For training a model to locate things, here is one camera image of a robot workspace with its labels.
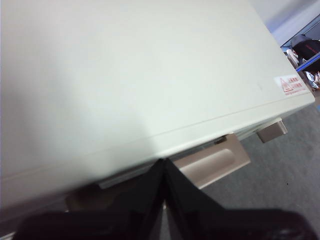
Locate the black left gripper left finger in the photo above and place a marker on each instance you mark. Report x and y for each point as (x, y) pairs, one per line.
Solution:
(130, 220)

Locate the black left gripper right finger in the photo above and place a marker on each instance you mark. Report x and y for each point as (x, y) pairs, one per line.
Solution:
(212, 222)

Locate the beige oven knob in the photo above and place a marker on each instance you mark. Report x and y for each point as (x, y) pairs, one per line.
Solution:
(272, 131)

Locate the cream Toshiba toaster oven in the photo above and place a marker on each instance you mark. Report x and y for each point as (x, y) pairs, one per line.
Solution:
(125, 75)

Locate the red heat warning sticker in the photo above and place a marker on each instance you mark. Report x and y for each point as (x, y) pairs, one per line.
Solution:
(291, 86)

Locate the blue metal shelf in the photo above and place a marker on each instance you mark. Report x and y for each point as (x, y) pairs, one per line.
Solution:
(308, 63)

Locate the black bag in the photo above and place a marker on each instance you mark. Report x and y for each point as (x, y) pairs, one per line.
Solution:
(306, 47)

